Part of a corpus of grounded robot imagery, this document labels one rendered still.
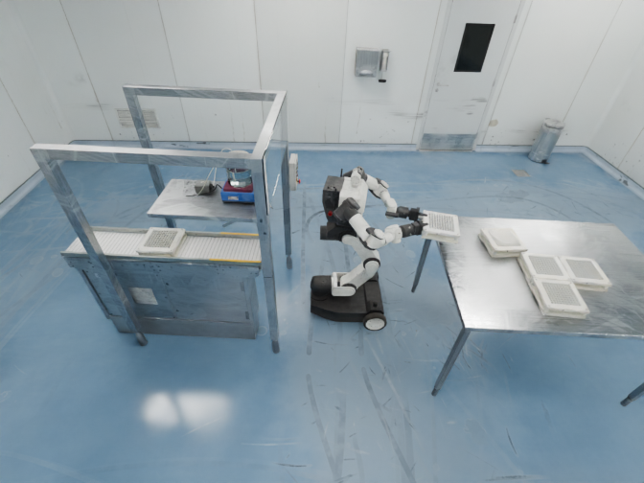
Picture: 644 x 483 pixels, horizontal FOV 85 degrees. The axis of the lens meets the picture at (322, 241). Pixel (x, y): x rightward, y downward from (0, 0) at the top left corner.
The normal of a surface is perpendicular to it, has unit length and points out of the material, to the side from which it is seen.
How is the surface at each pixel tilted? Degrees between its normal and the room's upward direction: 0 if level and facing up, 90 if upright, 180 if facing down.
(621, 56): 90
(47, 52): 90
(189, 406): 0
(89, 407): 0
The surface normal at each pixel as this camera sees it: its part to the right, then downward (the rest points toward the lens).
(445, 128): 0.04, 0.65
